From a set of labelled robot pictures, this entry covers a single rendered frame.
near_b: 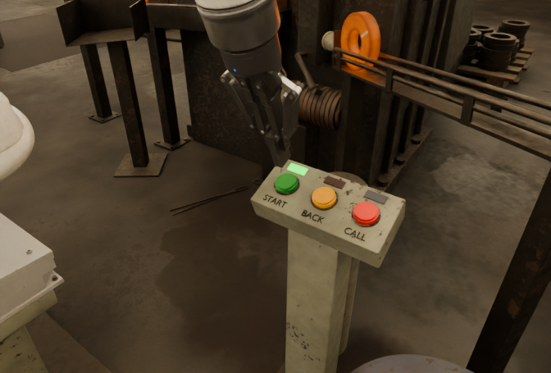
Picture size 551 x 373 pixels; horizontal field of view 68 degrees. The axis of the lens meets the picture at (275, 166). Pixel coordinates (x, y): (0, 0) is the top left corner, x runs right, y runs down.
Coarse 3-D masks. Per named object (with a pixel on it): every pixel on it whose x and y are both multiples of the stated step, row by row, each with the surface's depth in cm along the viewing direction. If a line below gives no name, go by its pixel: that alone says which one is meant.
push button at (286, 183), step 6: (282, 174) 73; (288, 174) 72; (276, 180) 72; (282, 180) 71; (288, 180) 71; (294, 180) 71; (276, 186) 71; (282, 186) 71; (288, 186) 70; (294, 186) 70; (282, 192) 71; (288, 192) 70
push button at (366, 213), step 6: (360, 204) 65; (366, 204) 65; (372, 204) 65; (354, 210) 65; (360, 210) 64; (366, 210) 64; (372, 210) 64; (378, 210) 64; (354, 216) 64; (360, 216) 64; (366, 216) 63; (372, 216) 63; (378, 216) 64; (360, 222) 64; (366, 222) 63; (372, 222) 63
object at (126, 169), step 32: (96, 0) 162; (128, 0) 162; (64, 32) 150; (96, 32) 166; (128, 32) 161; (128, 64) 165; (128, 96) 170; (128, 128) 177; (128, 160) 193; (160, 160) 193
